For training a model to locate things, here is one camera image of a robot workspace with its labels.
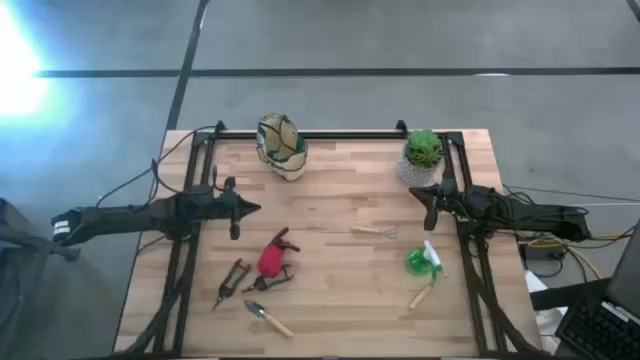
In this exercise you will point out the black laptop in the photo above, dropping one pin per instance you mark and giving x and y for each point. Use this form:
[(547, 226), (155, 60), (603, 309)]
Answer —
[(600, 325)]

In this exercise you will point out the red garden glove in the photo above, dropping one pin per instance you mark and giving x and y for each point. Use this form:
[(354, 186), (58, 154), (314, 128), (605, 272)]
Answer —
[(270, 260)]

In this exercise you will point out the black metal table frame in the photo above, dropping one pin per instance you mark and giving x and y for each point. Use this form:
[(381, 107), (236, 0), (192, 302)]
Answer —
[(350, 134)]

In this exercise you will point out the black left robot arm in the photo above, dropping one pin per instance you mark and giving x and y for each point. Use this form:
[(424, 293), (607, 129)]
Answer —
[(125, 220)]

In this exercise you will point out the black power box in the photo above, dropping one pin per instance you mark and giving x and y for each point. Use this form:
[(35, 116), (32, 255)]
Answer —
[(535, 250)]

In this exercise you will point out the cream green-trimmed gardening bag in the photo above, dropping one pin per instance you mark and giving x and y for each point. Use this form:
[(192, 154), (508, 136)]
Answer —
[(282, 147)]

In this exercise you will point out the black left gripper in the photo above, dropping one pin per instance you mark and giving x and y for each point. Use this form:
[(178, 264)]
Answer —
[(215, 207)]

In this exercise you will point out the green spray bottle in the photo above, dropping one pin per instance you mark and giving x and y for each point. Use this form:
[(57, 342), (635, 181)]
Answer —
[(420, 262)]

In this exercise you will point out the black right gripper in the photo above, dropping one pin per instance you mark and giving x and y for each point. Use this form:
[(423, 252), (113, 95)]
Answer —
[(450, 202)]

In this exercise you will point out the potted plant triangle-pattern pot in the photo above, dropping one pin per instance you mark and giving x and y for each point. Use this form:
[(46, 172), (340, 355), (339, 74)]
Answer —
[(421, 157)]

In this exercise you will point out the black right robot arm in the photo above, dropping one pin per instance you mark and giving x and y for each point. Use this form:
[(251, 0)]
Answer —
[(530, 215)]

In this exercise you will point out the white paper bag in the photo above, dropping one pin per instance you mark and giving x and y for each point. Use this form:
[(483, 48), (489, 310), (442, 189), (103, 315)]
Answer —
[(547, 320)]

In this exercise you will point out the black side desk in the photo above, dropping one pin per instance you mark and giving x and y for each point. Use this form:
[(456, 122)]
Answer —
[(565, 295)]

